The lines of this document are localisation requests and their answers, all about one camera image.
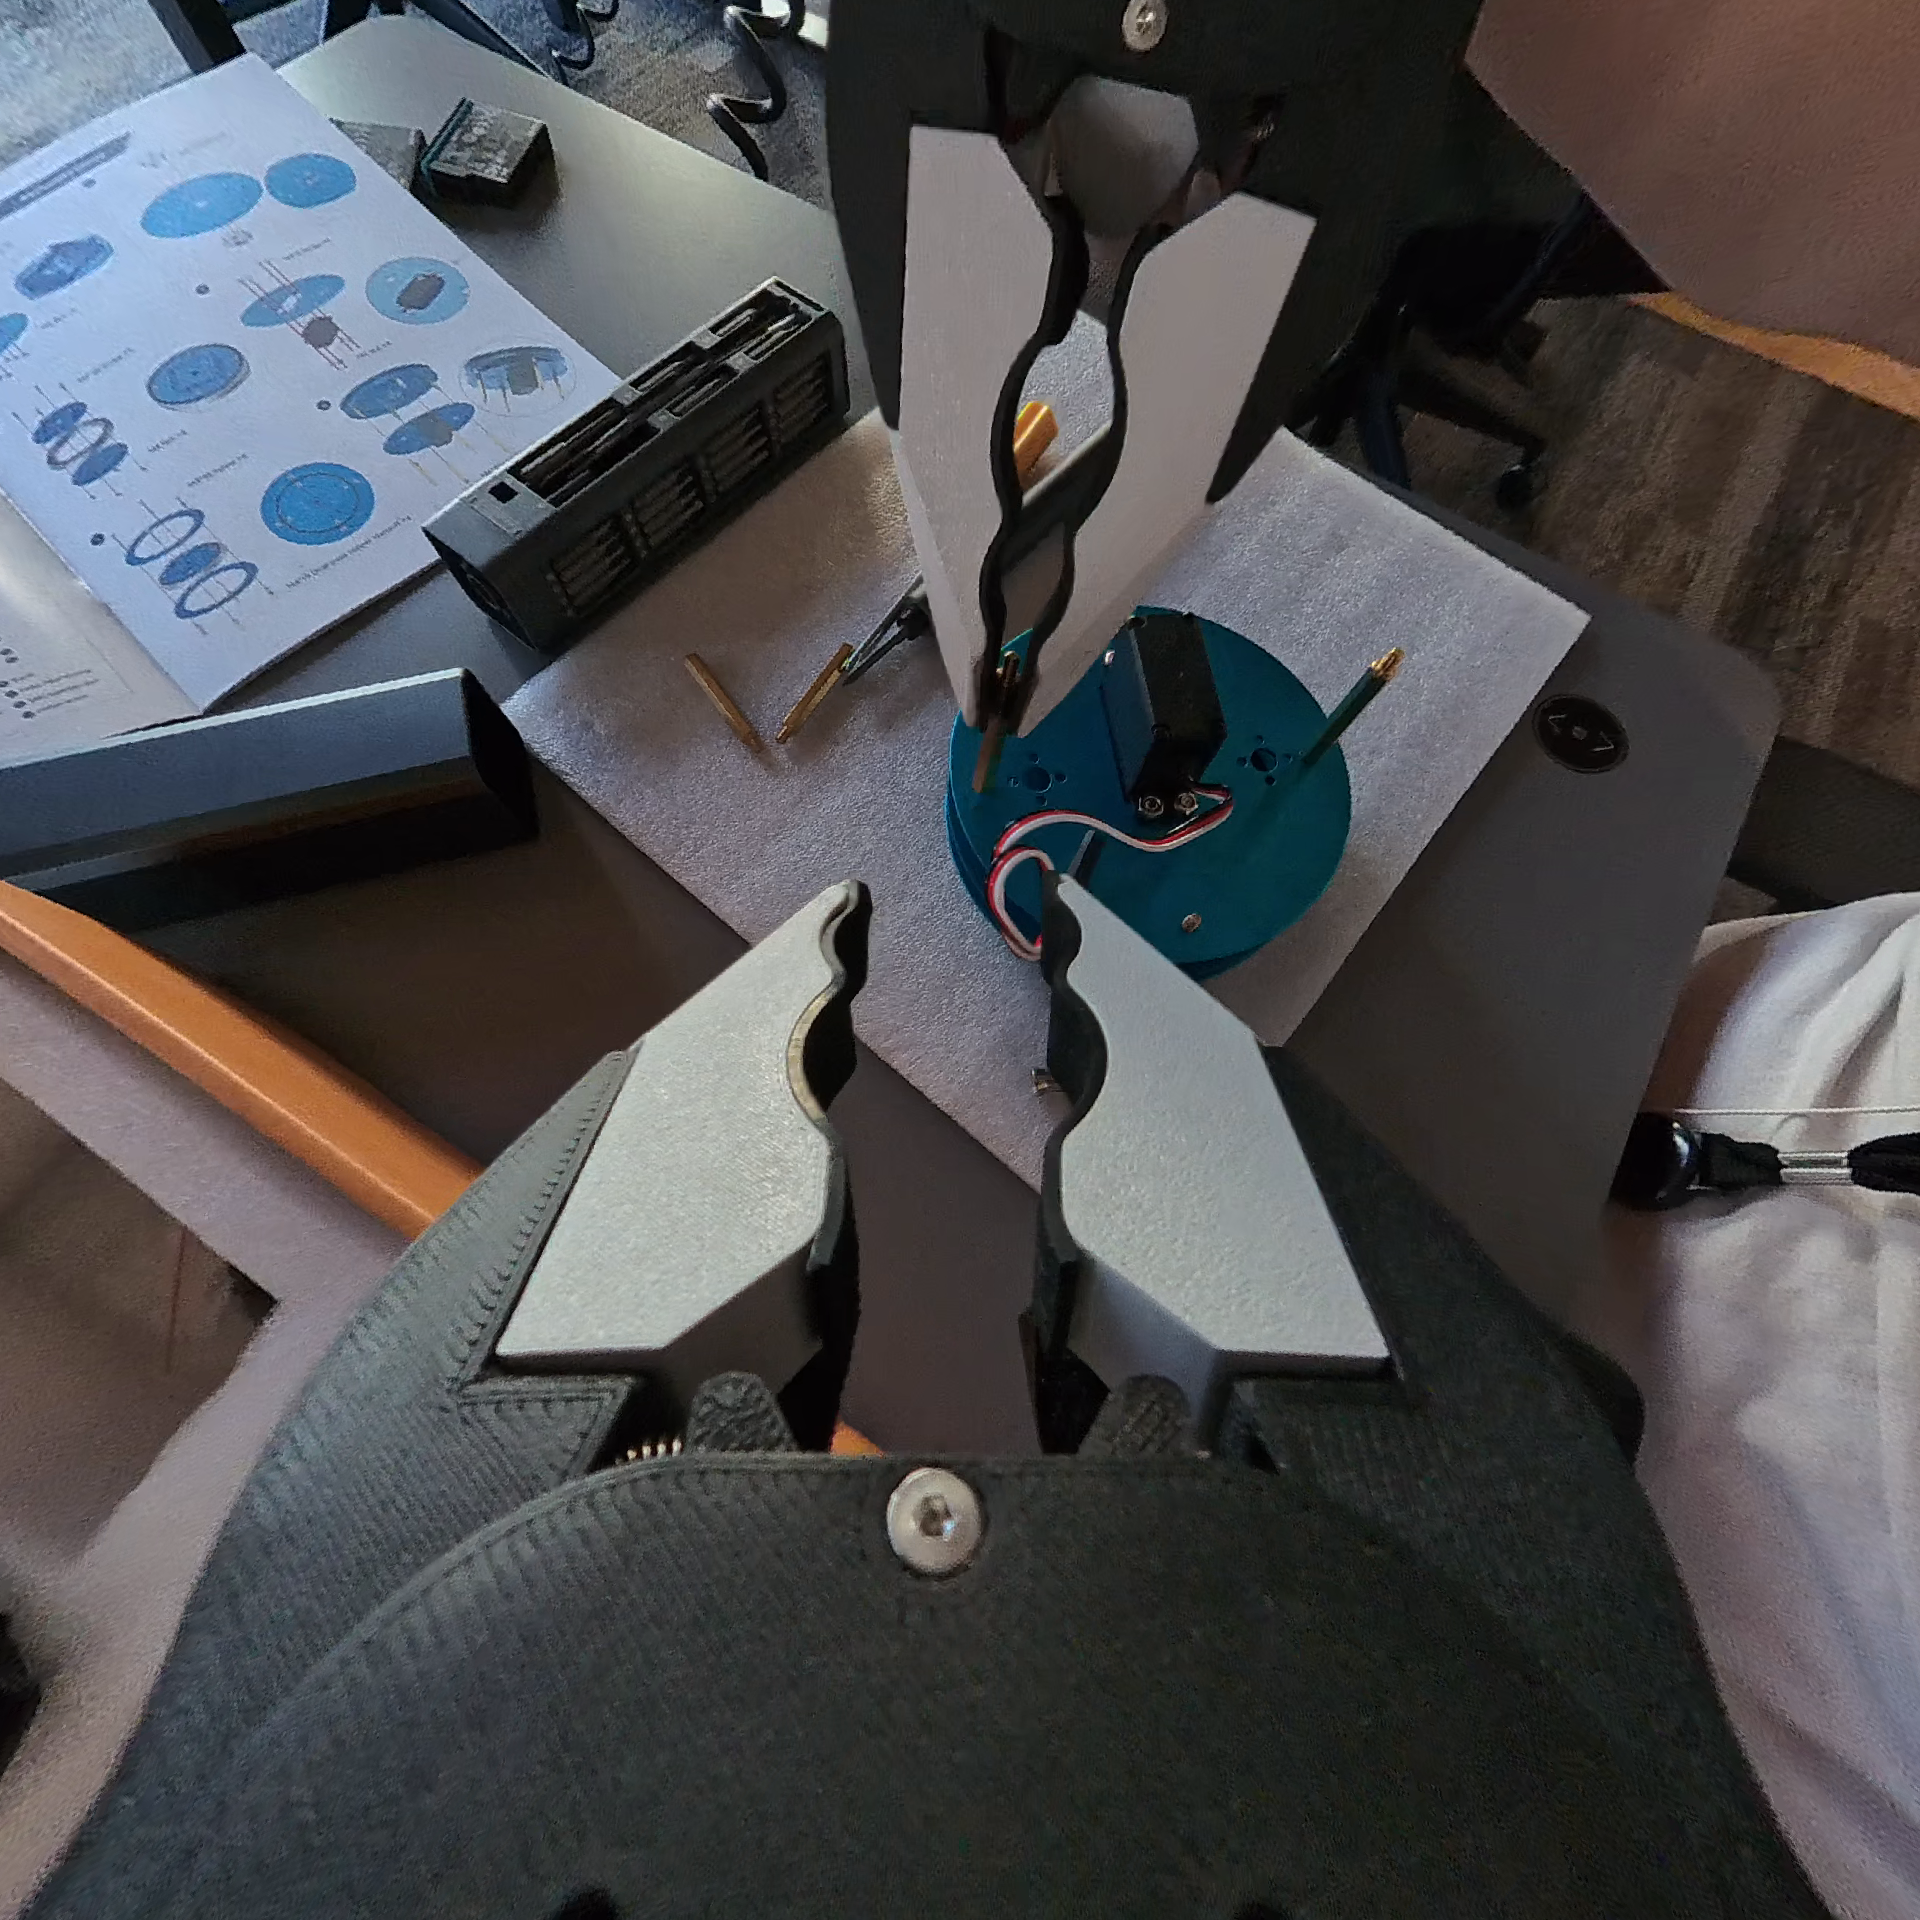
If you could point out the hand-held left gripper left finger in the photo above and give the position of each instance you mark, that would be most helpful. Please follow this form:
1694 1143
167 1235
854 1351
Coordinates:
675 1200

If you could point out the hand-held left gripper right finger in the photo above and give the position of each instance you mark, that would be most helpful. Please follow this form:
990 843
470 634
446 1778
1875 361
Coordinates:
1214 1200

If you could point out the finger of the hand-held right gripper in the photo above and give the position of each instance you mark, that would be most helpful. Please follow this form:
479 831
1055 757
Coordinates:
1201 359
945 376

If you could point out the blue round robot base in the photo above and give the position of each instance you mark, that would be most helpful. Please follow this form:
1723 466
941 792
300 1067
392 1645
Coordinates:
1276 855

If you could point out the person's right forearm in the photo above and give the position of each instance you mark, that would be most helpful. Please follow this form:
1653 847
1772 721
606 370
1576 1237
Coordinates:
1724 150

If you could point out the round desk control button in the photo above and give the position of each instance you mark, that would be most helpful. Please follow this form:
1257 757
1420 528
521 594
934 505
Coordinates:
1579 734

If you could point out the black office chair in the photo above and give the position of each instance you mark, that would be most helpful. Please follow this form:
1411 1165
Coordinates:
1441 345

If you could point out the white foam sheet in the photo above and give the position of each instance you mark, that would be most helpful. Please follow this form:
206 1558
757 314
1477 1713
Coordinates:
1424 570

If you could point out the black screwdriver bit case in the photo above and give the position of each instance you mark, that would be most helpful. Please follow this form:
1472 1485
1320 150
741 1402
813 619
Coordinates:
646 494

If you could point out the black servo motor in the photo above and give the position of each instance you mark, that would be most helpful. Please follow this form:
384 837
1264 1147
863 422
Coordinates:
1177 690

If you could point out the small black box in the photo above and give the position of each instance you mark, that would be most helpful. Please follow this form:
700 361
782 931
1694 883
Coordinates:
480 150

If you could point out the black badge reel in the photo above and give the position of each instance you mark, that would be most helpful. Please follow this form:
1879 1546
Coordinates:
1659 1161

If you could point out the orange cardboard box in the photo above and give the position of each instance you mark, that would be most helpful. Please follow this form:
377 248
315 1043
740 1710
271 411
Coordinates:
224 1049

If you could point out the dark rectangular case sleeve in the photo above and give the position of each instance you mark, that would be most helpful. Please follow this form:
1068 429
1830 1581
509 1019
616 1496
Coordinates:
224 763

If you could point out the instruction manual with blue pictures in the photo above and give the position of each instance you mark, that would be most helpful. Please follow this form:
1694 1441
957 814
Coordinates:
224 389

